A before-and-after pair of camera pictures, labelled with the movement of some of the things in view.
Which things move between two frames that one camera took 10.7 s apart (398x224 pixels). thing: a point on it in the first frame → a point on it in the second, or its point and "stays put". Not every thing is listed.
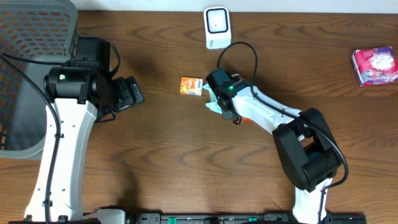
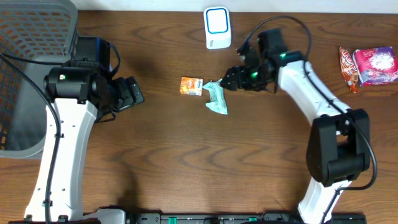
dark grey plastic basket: x=39 y=29 stays put
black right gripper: x=230 y=114 → x=243 y=76
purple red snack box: x=375 y=66 stays put
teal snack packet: x=214 y=104 stays put
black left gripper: x=130 y=93 stays put
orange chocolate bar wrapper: x=247 y=121 → x=349 y=70
